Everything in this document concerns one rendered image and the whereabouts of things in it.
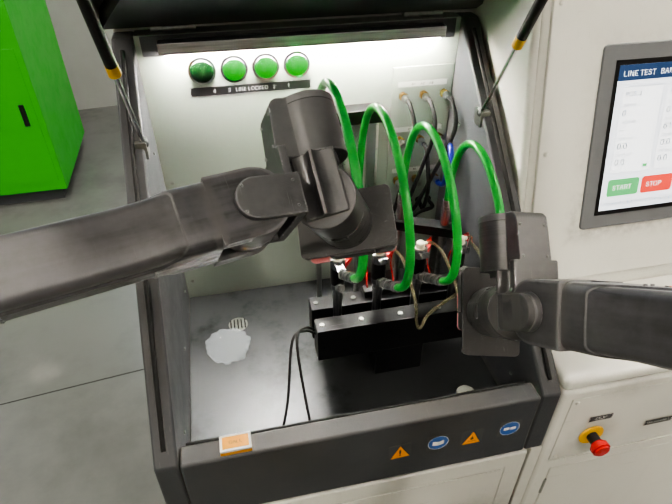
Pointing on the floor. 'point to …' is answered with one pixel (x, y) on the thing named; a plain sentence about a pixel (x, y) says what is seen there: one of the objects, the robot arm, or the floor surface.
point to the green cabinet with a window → (34, 107)
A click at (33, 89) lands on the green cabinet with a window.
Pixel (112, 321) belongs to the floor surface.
